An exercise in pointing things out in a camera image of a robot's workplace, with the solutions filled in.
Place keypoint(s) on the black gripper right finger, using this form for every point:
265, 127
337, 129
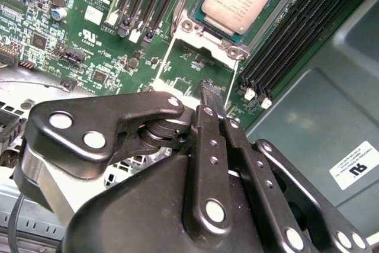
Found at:
263, 173

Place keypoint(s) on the silver CPU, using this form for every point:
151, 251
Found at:
237, 1

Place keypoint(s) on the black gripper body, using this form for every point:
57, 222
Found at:
133, 220

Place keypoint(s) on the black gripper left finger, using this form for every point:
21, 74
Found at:
133, 103

